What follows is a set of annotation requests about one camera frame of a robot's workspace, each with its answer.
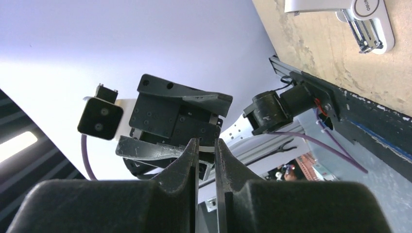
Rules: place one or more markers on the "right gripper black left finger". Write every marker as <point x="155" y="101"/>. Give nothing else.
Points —
<point x="167" y="203"/>

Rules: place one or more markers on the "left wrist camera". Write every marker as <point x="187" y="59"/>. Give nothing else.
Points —
<point x="105" y="116"/>

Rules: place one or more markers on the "staple strip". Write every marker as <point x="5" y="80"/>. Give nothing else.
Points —
<point x="207" y="149"/>

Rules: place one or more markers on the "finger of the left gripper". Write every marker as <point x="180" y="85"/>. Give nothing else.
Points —
<point x="134" y="149"/>

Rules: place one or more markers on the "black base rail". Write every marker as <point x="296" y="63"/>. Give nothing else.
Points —
<point x="383" y="131"/>

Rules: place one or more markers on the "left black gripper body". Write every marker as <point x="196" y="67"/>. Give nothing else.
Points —
<point x="164" y="122"/>

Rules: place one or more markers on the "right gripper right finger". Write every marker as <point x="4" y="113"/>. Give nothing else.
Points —
<point x="249" y="204"/>

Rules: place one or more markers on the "aluminium frame rail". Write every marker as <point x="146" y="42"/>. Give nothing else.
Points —
<point x="282" y="69"/>

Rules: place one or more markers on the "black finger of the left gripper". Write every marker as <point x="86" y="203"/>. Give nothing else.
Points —
<point x="214" y="102"/>

